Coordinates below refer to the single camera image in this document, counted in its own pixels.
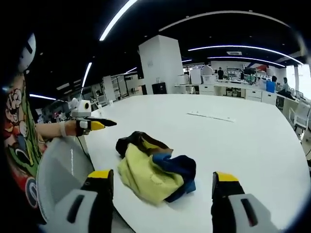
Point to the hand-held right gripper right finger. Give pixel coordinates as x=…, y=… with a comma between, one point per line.
x=239, y=206

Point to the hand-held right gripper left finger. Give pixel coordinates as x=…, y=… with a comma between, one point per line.
x=82, y=204

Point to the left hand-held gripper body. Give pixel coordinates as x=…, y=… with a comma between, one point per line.
x=81, y=109

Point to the yellow blue black garment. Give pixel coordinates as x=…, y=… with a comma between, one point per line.
x=148, y=177

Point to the person's left hand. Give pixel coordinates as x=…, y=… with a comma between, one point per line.
x=71, y=128

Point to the white wristband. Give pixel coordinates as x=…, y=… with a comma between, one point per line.
x=63, y=128

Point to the short ceiling light strip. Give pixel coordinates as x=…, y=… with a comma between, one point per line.
x=86, y=74

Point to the black box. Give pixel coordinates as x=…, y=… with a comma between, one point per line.
x=159, y=88

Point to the white worn device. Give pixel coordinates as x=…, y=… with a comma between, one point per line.
x=27, y=53

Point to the white flat strip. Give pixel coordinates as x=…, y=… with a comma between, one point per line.
x=211, y=117

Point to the long ceiling light strip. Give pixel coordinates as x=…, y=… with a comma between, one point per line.
x=116, y=19

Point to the white drawer cabinet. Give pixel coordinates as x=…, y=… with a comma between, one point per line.
x=254, y=94
x=206, y=89

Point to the white office chair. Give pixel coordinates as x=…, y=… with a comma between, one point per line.
x=301, y=114

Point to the curved ceiling light strip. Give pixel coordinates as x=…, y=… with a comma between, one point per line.
x=245, y=49

